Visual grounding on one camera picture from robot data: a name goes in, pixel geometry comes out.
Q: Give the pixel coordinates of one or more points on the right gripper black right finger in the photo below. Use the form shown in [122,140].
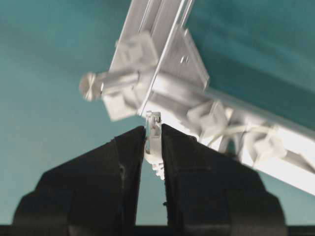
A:
[210,194]

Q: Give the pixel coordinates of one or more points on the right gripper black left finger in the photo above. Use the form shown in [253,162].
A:
[95,194]

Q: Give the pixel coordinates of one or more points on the metal pin corner bottom-left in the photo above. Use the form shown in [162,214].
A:
[123,87]

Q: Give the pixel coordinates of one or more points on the square aluminium extrusion frame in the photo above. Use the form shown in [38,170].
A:
[257,57]

